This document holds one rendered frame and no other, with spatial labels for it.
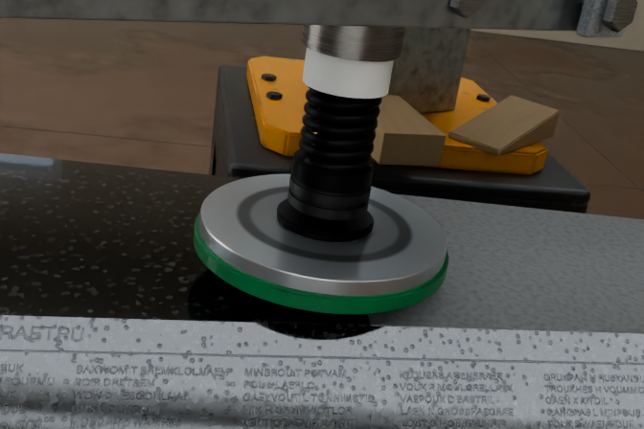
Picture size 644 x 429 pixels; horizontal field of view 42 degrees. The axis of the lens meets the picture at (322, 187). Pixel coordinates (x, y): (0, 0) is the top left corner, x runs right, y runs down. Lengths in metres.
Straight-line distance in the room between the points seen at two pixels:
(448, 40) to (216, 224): 0.91
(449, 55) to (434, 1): 0.91
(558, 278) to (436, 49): 0.75
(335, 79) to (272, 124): 0.72
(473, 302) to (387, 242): 0.11
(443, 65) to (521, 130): 0.19
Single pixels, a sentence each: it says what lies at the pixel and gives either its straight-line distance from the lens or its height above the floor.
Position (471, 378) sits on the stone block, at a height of 0.82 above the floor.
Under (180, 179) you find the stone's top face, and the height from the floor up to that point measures 0.85.
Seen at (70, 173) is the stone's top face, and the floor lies 0.85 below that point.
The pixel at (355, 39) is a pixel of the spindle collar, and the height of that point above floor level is 1.07.
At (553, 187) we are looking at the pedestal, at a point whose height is 0.74.
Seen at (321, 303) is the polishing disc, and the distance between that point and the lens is 0.64.
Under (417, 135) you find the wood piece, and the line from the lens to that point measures 1.26.
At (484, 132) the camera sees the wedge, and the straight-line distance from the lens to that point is 1.45.
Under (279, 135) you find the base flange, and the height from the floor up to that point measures 0.77.
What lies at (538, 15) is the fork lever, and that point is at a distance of 0.72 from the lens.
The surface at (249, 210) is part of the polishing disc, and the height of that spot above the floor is 0.91.
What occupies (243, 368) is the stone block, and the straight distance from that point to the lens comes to 0.67.
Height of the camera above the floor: 1.20
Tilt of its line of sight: 22 degrees down
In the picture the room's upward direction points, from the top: 8 degrees clockwise
